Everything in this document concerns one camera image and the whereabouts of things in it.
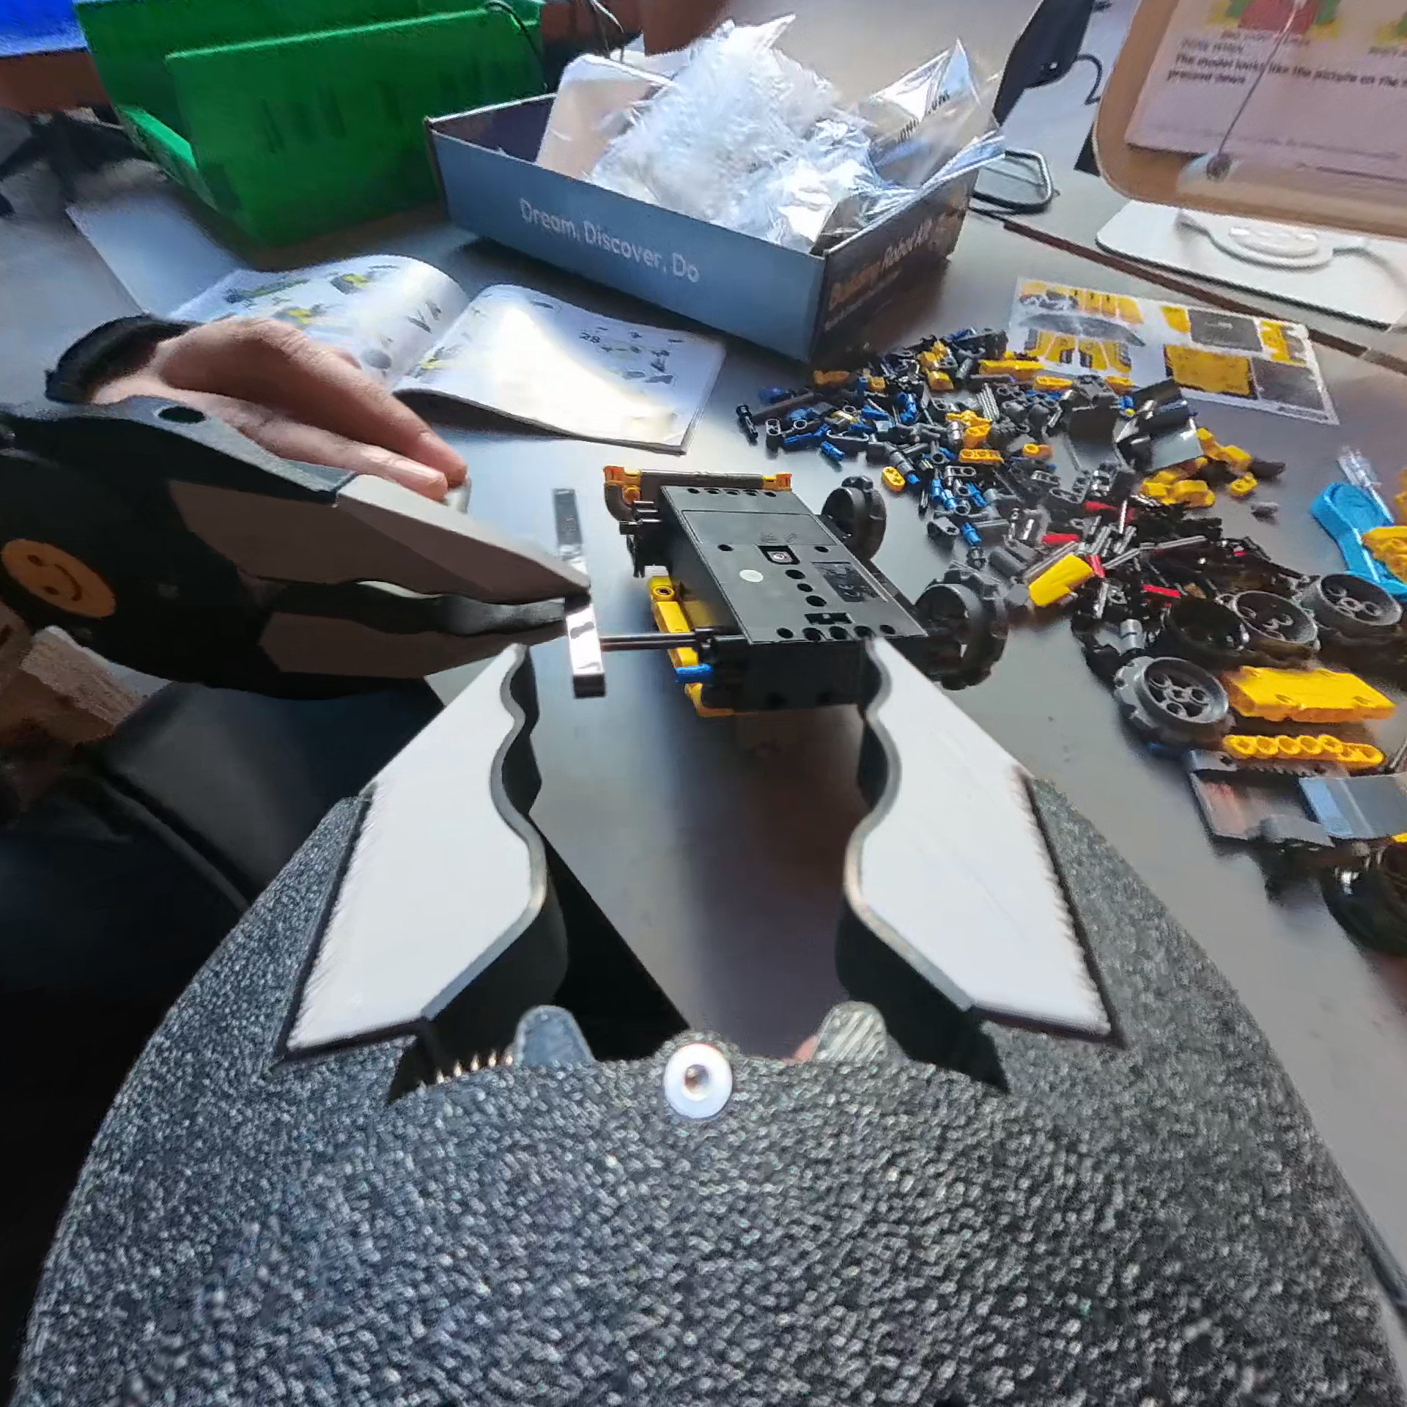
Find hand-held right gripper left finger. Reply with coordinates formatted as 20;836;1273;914
285;644;550;1060

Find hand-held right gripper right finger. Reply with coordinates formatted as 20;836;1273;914
839;637;1115;1043

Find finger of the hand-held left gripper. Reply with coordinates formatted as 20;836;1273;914
170;475;598;606
263;599;573;685

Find black long holed beam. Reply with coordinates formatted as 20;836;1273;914
553;488;607;702

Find yellow toy vehicle model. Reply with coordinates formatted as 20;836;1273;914
598;464;1011;719

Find grey desk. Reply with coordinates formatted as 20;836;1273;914
0;111;1407;1288

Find instruction booklet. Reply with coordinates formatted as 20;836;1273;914
170;257;730;454

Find person's dark jeans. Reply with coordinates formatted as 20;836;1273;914
0;683;440;990

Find grey spoked wheel hub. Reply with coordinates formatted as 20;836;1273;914
1113;656;1234;751

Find dark grey toothed panel piece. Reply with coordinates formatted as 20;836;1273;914
1183;751;1407;882

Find dark wheel hub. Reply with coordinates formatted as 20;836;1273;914
1225;592;1322;662
1158;599;1251;667
1296;573;1403;647

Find yellow thin holed beam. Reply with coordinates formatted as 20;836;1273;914
1219;731;1387;768

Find yellow flat holed panel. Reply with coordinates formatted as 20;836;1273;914
1219;662;1399;727

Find blue cardboard box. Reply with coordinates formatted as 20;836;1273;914
425;34;976;367

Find black rubber tyre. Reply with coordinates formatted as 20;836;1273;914
1315;841;1407;955

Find green plastic bin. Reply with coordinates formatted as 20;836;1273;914
73;0;463;149
165;11;547;252

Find pile of small building pieces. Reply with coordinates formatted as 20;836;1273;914
736;331;1289;660

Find dark curved panel piece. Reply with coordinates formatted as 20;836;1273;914
1119;379;1205;477

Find blue brick separator tool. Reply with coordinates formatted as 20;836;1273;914
1309;482;1407;604

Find clear plastic bag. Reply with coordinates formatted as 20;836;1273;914
538;16;1006;257

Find yellow sticker sheet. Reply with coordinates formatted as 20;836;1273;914
1010;277;1340;427

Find white flat tray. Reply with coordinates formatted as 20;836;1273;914
1095;198;1407;327

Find black cable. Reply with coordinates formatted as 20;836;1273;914
968;147;1060;218

